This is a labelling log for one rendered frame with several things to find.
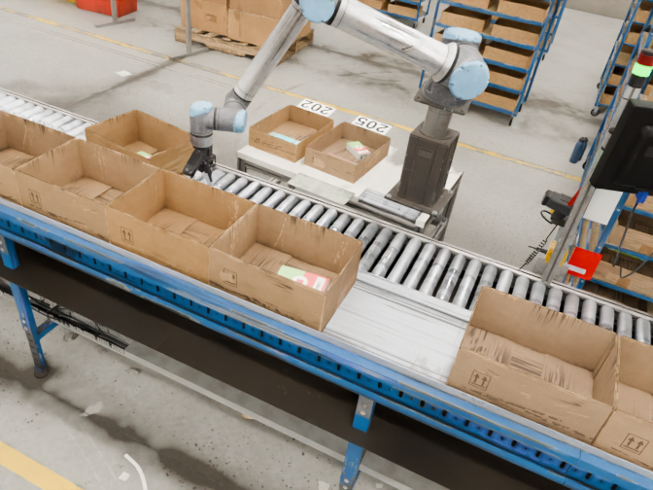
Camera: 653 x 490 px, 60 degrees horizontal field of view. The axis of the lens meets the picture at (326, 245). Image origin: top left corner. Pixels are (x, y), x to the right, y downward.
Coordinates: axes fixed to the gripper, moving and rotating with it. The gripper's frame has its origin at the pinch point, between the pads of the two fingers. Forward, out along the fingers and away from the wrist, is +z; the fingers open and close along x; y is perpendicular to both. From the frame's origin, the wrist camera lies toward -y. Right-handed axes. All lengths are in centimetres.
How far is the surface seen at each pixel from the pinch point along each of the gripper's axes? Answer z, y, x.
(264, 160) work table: 5.4, 45.3, -6.1
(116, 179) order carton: -12.4, -29.3, 17.0
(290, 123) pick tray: 5, 88, 3
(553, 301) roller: 5, 16, -148
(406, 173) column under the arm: -9, 51, -75
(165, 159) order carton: -7.5, 0.2, 17.1
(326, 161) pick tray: -1, 52, -36
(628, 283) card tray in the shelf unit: 23, 74, -182
